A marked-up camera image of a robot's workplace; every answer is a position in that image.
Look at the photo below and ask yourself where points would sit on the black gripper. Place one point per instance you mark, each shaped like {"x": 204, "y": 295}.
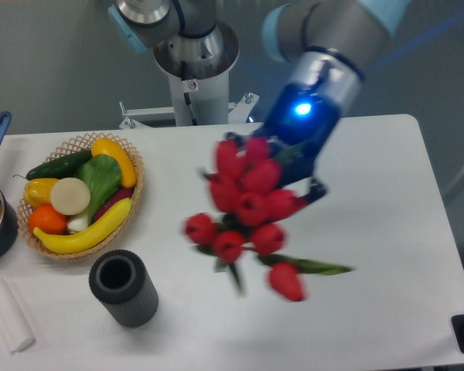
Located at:
{"x": 297, "y": 127}

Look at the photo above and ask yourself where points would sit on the red tulip bouquet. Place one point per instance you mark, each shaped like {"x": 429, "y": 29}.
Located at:
{"x": 244, "y": 189}

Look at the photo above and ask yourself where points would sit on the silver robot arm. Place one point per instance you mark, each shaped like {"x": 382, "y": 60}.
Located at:
{"x": 329, "y": 43}

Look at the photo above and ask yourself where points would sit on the dark grey ribbed vase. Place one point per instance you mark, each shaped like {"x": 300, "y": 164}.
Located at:
{"x": 120, "y": 282}

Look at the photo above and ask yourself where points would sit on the purple eggplant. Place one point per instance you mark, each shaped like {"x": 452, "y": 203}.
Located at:
{"x": 119, "y": 195}

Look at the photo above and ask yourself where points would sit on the yellow squash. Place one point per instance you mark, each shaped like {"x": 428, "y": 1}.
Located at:
{"x": 109, "y": 147}

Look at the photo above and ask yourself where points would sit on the green lettuce leaf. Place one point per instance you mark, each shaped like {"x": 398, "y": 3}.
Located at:
{"x": 102, "y": 175}

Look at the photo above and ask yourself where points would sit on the woven wicker basket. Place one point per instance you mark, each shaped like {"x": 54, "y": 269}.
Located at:
{"x": 82, "y": 143}

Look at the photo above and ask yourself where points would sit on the yellow banana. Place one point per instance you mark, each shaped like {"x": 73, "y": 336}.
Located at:
{"x": 90, "y": 237}

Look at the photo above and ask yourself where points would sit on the green cucumber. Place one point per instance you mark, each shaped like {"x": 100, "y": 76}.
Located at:
{"x": 58, "y": 168}

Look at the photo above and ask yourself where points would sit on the beige round disc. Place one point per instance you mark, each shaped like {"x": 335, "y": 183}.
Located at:
{"x": 70, "y": 196}

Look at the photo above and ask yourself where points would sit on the white garlic bulb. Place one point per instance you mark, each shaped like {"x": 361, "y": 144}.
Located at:
{"x": 78, "y": 222}

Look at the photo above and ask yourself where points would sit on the yellow bell pepper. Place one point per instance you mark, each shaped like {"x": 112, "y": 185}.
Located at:
{"x": 37, "y": 191}

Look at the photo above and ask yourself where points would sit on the orange fruit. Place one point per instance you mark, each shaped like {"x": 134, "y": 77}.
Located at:
{"x": 48, "y": 220}

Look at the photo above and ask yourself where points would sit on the white rolled cloth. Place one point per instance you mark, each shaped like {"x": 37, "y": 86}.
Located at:
{"x": 14, "y": 326}

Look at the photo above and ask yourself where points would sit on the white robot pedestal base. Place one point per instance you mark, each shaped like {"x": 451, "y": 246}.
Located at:
{"x": 194, "y": 102}

